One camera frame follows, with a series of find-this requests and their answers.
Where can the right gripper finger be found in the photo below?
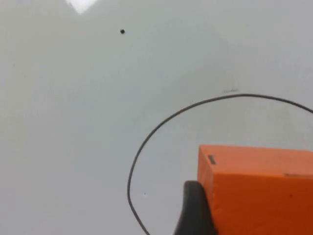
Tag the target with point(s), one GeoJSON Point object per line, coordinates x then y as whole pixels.
{"type": "Point", "coordinates": [194, 210]}

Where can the orange cube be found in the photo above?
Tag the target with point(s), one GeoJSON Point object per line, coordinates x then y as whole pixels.
{"type": "Point", "coordinates": [256, 200]}

